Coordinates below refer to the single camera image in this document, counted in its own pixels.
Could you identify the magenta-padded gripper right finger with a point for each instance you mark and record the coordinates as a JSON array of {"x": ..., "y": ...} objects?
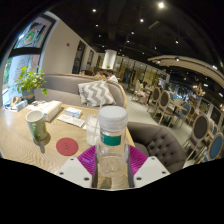
[{"x": 150, "y": 170}]

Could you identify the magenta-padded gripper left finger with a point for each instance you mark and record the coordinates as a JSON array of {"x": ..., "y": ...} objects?
[{"x": 75, "y": 170}]

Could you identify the clear white-capped water bottle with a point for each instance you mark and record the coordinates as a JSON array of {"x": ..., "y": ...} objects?
[{"x": 112, "y": 146}]

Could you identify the flat round red coaster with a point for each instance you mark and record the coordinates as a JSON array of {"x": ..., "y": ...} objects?
[{"x": 67, "y": 146}]

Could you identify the grey tufted armchair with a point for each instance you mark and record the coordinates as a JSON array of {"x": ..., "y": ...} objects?
[{"x": 160, "y": 143}]

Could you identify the white printed booklet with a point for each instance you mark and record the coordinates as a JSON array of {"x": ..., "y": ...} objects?
[{"x": 70, "y": 120}]

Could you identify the small white tissue pack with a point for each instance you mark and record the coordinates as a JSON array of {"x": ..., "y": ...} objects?
[{"x": 73, "y": 112}]

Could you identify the white and green mug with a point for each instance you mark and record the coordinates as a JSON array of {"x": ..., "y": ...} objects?
[{"x": 36, "y": 125}]

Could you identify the white drinking straw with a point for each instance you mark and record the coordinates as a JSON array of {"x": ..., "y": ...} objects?
[{"x": 99, "y": 110}]

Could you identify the group of dining chairs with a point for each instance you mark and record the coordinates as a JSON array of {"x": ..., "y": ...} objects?
[{"x": 200, "y": 128}]

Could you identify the white cardboard box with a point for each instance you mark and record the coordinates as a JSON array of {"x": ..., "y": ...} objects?
[{"x": 50, "y": 108}]

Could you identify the grey zigzag pillow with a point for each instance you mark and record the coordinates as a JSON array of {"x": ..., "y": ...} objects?
[{"x": 96, "y": 93}]

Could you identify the person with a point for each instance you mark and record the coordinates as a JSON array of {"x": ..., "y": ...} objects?
[
  {"x": 142, "y": 90},
  {"x": 99, "y": 75},
  {"x": 112, "y": 77}
]

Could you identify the blue-white tissue pack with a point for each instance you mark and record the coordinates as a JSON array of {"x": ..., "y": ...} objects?
[{"x": 21, "y": 106}]

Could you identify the grey curved sofa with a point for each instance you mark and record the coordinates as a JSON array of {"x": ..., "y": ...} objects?
[{"x": 61, "y": 85}]

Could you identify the green potted plant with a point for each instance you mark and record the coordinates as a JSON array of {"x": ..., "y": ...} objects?
[{"x": 29, "y": 80}]

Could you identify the white round column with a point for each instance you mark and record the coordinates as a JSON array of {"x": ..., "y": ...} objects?
[{"x": 109, "y": 59}]

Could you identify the group of ceiling lights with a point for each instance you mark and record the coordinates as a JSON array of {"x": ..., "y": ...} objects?
[{"x": 161, "y": 5}]

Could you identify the framed wall picture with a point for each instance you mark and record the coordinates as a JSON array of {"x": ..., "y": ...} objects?
[{"x": 33, "y": 33}]

